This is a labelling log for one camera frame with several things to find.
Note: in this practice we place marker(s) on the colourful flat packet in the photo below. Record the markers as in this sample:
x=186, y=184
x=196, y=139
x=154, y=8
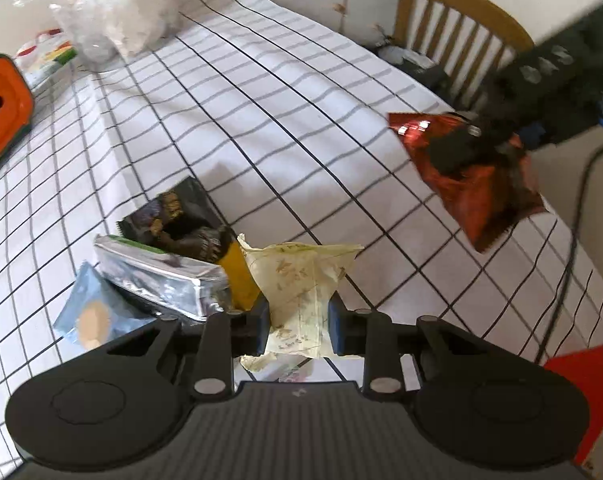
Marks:
x=46, y=62

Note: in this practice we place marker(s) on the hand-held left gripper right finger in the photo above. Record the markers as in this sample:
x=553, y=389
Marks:
x=337, y=329

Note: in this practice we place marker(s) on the white checked tablecloth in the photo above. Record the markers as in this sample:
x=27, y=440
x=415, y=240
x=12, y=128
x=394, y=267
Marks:
x=281, y=110

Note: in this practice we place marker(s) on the black and white bundle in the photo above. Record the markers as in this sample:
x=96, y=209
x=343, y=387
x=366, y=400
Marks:
x=421, y=67

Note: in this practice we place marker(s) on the crinkly red-orange snack packet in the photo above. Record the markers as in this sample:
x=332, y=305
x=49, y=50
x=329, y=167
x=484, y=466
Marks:
x=481, y=200

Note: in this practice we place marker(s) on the yellow snack packet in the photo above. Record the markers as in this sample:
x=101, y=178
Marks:
x=234, y=272

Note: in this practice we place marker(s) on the light blue cookie packet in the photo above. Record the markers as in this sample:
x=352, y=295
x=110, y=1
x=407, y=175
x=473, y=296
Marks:
x=89, y=305

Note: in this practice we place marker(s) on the dark brown snack packet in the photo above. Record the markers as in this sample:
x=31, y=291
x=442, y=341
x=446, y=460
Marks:
x=181, y=215

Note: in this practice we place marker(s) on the orange tissue box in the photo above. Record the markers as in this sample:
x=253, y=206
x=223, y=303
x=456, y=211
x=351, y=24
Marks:
x=6, y=110

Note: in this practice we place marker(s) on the clear plastic bag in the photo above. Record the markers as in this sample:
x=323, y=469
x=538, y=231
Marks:
x=116, y=20

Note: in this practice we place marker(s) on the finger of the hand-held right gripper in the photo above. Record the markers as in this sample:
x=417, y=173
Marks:
x=532, y=136
x=449, y=152

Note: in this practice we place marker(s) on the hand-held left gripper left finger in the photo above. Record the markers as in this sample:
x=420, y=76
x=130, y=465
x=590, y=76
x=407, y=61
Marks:
x=262, y=327

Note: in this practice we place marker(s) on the cream paper snack packet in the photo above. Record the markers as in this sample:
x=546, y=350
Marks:
x=296, y=280

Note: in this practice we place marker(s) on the silver foil snack packet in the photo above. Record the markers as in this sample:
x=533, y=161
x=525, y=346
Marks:
x=151, y=270

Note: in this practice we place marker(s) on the white cardboard box red edges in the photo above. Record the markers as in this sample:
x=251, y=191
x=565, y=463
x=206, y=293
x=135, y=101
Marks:
x=591, y=390

